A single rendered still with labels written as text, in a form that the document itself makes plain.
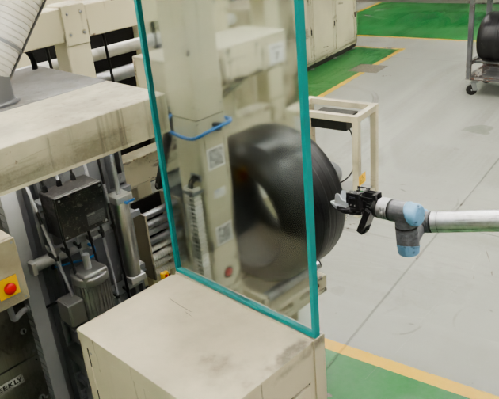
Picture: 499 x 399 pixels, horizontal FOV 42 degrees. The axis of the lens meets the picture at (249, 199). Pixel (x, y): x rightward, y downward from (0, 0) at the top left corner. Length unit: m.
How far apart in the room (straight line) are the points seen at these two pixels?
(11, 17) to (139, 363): 1.04
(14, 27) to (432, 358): 2.63
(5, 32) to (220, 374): 1.13
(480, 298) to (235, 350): 2.65
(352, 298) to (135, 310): 2.37
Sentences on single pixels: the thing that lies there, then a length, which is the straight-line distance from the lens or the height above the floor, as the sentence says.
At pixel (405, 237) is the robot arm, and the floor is 1.23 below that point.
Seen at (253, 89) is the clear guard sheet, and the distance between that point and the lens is 1.50.
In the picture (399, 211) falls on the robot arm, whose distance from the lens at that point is 2.18.
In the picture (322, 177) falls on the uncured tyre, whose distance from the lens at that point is 2.37.
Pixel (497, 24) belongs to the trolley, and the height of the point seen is 0.79.
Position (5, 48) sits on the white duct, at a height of 1.96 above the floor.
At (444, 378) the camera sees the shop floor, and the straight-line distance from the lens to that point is 3.55.
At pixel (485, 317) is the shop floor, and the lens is 4.00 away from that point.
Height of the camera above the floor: 2.30
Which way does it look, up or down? 25 degrees down
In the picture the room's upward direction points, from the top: 5 degrees counter-clockwise
